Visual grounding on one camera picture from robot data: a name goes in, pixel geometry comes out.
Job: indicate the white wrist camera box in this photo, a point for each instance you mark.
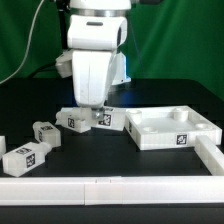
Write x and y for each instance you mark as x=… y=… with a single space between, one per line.
x=96 y=33

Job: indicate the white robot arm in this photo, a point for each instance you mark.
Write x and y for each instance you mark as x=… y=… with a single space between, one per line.
x=100 y=8

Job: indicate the black stand pole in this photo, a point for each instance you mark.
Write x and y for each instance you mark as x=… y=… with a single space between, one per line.
x=63 y=8

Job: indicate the white front fence rail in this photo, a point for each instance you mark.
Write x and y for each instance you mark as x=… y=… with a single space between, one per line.
x=111 y=190

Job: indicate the white right fence rail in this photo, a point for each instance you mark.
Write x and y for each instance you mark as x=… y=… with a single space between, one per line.
x=210 y=155

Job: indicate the white square table top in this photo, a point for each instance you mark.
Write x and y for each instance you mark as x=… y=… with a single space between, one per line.
x=154 y=128

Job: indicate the white fence rail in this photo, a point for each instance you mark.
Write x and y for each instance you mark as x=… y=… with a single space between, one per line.
x=210 y=155
x=111 y=190

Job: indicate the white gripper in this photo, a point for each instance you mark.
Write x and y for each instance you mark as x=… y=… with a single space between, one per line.
x=93 y=74

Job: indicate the white block at left edge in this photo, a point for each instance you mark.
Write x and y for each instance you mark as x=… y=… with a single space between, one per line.
x=2 y=146

